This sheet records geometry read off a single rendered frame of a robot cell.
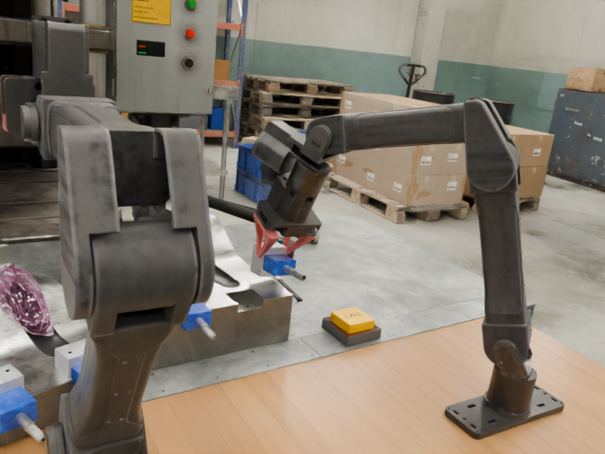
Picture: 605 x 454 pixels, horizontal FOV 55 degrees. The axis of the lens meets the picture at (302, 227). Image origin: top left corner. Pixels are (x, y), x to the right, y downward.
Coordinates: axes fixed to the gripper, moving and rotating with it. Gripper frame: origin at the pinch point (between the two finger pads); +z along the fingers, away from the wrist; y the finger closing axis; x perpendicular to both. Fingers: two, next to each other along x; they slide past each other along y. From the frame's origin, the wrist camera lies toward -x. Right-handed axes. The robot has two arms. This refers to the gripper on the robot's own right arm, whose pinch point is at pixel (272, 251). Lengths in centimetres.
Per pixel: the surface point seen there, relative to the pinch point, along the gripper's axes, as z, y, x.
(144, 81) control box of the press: 12, -2, -82
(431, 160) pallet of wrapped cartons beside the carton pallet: 113, -300, -212
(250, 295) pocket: 5.6, 4.5, 4.9
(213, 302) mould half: 4.2, 12.9, 6.9
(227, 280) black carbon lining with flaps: 7.9, 5.9, -1.0
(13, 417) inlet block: 4.0, 44.1, 21.7
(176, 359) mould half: 11.3, 19.0, 12.1
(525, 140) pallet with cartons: 89, -413, -221
